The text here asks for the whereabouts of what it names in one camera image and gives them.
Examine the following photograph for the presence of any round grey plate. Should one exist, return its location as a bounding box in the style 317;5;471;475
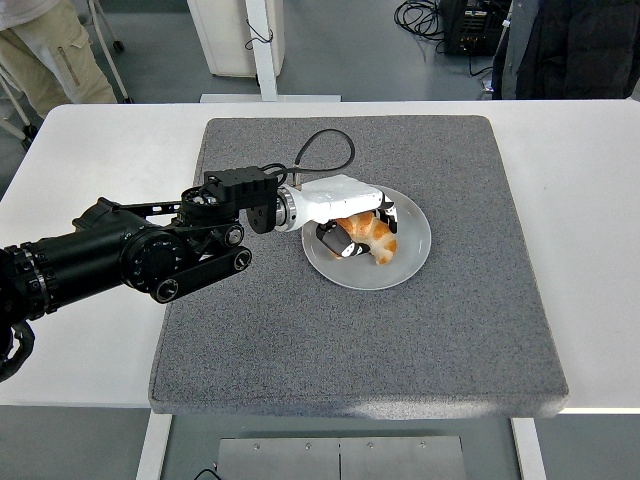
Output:
302;183;432;290

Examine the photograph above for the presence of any white table leg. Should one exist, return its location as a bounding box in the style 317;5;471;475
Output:
135;412;174;480
509;416;548;480

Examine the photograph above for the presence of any black floor cables bundle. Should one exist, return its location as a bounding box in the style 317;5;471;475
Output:
393;0;447;54

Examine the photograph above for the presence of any black equipment box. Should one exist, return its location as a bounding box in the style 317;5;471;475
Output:
439;0;509;57

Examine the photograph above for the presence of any grey felt mat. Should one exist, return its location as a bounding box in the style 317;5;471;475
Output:
147;115;570;419

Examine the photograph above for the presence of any person in dark coat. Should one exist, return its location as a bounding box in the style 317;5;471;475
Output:
490;0;640;101

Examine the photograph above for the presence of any golden croissant bread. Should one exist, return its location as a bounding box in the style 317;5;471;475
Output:
332;210;399;266

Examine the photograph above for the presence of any white chair leg with caster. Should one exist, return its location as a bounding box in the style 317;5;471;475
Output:
87;0;135;104

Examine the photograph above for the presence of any white post with base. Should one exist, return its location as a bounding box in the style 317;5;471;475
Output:
199;0;341;104

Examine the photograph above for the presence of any person in light clothes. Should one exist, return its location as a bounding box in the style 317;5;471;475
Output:
0;0;119;121

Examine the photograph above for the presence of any white wheeled frame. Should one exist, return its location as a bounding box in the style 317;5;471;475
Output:
0;67;40;151

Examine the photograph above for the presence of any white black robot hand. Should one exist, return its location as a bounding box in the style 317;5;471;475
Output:
292;174;399;260

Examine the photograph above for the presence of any thin black hanging cable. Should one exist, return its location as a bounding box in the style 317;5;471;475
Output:
243;27;274;51

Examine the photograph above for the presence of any grey metal plate with screws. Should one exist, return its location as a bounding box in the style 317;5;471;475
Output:
216;435;467;480

